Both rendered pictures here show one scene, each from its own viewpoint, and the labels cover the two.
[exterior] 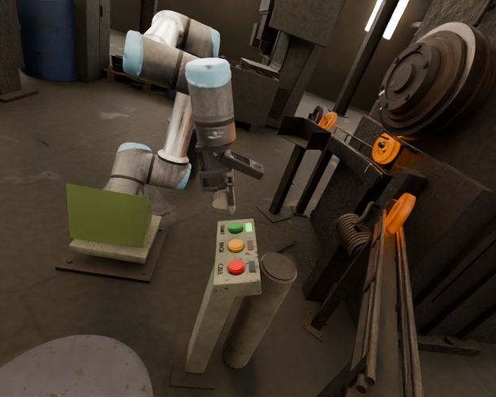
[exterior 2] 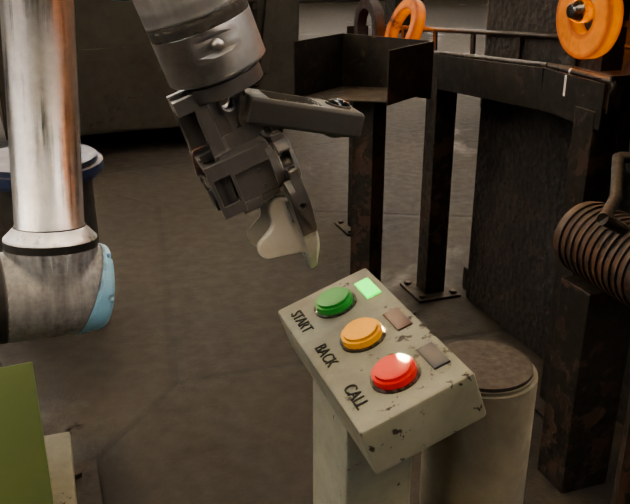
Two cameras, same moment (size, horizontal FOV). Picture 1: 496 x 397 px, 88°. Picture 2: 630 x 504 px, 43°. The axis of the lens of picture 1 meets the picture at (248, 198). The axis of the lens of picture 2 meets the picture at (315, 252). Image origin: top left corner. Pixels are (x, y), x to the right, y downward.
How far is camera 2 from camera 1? 0.20 m
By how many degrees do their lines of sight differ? 10
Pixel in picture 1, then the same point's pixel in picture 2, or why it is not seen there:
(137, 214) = (14, 428)
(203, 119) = (179, 15)
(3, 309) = not seen: outside the picture
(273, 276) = (484, 390)
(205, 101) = not seen: outside the picture
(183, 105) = (35, 84)
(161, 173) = (36, 294)
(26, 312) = not seen: outside the picture
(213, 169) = (236, 149)
